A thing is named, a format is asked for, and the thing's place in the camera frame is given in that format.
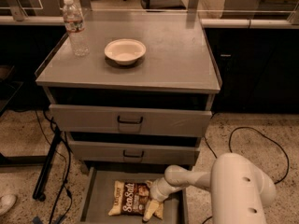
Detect white paper bowl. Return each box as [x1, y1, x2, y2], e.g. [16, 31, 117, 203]
[105, 39, 147, 65]

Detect grey drawer cabinet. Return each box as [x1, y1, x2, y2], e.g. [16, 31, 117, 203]
[34, 9, 222, 224]

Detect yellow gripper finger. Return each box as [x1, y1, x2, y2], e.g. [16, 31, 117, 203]
[143, 200, 161, 222]

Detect clear plastic water bottle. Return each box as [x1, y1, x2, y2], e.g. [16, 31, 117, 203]
[63, 0, 89, 56]

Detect black table leg frame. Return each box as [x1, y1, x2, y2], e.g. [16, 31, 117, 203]
[0, 128, 61, 202]

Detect grey drawer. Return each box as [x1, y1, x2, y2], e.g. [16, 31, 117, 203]
[67, 132, 200, 165]
[78, 162, 189, 224]
[50, 105, 211, 137]

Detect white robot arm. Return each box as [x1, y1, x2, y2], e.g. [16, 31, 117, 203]
[143, 153, 277, 224]

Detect grey middle drawer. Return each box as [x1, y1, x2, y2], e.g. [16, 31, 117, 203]
[67, 132, 200, 165]

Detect black cables at left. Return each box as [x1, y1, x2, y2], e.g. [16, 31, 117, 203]
[33, 109, 74, 224]

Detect brown sea salt chip bag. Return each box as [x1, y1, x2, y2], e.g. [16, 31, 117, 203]
[108, 180, 164, 219]

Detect grey bottom drawer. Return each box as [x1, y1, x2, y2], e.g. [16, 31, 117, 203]
[78, 162, 189, 224]

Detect white shoe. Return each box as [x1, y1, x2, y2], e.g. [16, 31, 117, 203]
[0, 194, 17, 216]

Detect black floor cable loop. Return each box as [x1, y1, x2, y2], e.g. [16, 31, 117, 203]
[201, 126, 291, 224]

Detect grey top drawer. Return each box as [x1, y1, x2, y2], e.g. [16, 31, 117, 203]
[50, 105, 211, 137]

